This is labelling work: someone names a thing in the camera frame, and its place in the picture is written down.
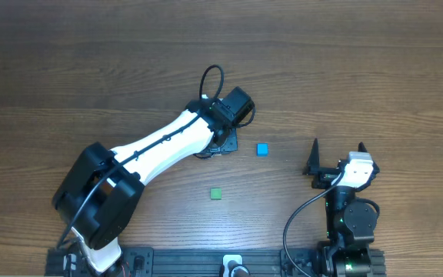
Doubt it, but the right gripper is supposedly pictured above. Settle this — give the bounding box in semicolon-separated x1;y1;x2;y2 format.
302;137;381;191

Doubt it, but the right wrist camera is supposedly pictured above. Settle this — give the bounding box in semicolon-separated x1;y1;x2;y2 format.
336;151;375;189

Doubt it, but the mounting rail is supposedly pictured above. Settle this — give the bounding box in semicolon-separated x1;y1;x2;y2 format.
45;245;387;277

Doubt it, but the black cable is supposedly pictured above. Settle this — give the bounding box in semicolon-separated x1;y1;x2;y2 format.
55;64;257;251
281;171;345;277

